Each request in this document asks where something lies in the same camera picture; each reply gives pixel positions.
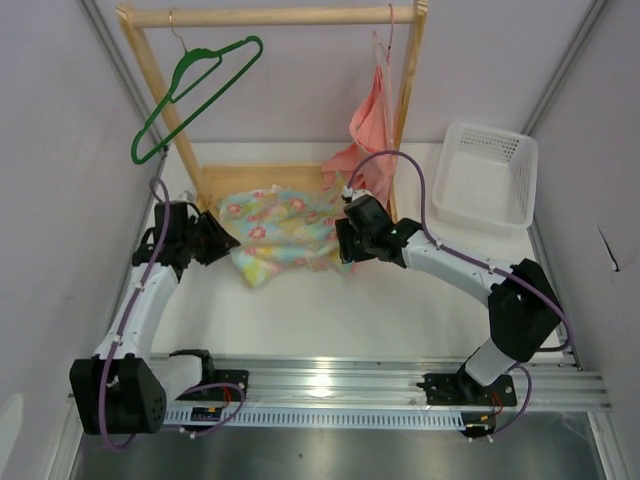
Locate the floral pastel skirt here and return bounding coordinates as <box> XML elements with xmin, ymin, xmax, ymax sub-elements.
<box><xmin>218</xmin><ymin>174</ymin><xmax>354</xmax><ymax>288</ymax></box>

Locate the green plastic hanger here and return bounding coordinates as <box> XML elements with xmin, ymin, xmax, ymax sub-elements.
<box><xmin>130</xmin><ymin>34</ymin><xmax>264</xmax><ymax>165</ymax></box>

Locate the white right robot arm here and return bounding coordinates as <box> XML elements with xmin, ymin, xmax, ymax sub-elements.
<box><xmin>335</xmin><ymin>189</ymin><xmax>562</xmax><ymax>405</ymax></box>

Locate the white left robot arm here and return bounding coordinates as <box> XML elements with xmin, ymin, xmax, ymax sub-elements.
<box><xmin>69</xmin><ymin>201</ymin><xmax>248</xmax><ymax>437</ymax></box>

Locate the pink pleated skirt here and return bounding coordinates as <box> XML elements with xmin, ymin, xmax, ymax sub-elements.
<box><xmin>321</xmin><ymin>66</ymin><xmax>397</xmax><ymax>206</ymax></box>

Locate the wooden clothes rack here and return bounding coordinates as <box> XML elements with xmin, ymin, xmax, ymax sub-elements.
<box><xmin>116</xmin><ymin>1</ymin><xmax>428</xmax><ymax>211</ymax></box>

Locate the white plastic basket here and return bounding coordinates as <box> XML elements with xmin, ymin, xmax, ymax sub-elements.
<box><xmin>431</xmin><ymin>121</ymin><xmax>539</xmax><ymax>234</ymax></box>

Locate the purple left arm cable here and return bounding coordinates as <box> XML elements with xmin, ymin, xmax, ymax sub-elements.
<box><xmin>100</xmin><ymin>174</ymin><xmax>246</xmax><ymax>450</ymax></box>

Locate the pink wire hanger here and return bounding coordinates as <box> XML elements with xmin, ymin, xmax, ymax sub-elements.
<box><xmin>372</xmin><ymin>3</ymin><xmax>395</xmax><ymax>149</ymax></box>

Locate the white slotted cable duct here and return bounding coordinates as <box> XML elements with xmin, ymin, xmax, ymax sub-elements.
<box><xmin>164</xmin><ymin>405</ymin><xmax>465</xmax><ymax>431</ymax></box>

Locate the aluminium mounting rail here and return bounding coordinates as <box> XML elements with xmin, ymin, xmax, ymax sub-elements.
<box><xmin>67</xmin><ymin>352</ymin><xmax>613</xmax><ymax>414</ymax></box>

